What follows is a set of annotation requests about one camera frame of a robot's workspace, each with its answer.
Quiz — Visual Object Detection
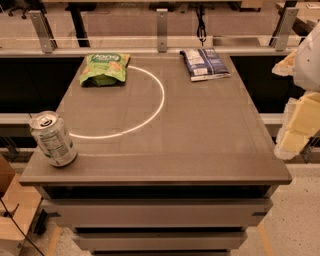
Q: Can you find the grey drawer cabinet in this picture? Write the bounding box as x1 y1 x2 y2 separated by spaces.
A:
34 184 279 256

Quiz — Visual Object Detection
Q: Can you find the metal rail bracket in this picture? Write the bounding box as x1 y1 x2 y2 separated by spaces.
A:
269 7 299 51
29 10 57 53
156 9 168 53

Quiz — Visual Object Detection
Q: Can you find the cardboard box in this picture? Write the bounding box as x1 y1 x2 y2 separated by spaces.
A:
0 156 41 256

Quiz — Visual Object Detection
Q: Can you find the silver soda can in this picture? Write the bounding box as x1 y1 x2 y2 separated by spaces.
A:
29 111 77 167

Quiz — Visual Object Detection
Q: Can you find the green chip bag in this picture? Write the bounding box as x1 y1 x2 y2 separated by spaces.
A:
79 53 130 87

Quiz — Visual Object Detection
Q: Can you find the left metal rail bracket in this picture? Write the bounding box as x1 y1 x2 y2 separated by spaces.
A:
29 10 57 53

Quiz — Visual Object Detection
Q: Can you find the right metal rail bracket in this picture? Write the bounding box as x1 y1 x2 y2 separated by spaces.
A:
269 7 299 51

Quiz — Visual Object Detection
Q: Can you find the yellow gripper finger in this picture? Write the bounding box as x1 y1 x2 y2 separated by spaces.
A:
274 91 320 160
272 50 297 76

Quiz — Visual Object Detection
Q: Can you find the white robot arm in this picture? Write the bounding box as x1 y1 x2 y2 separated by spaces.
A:
272 23 320 160

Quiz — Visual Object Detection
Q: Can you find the blue chip bag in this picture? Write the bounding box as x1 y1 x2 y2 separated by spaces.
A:
180 48 231 82

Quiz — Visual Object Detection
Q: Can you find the black hanging cable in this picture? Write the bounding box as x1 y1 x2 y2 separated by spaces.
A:
195 3 208 47

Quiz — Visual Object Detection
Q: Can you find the middle metal rail bracket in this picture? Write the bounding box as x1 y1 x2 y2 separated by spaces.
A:
156 9 168 53

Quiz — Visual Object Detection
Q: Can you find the black floor cable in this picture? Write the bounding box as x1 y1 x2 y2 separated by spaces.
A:
0 196 46 256

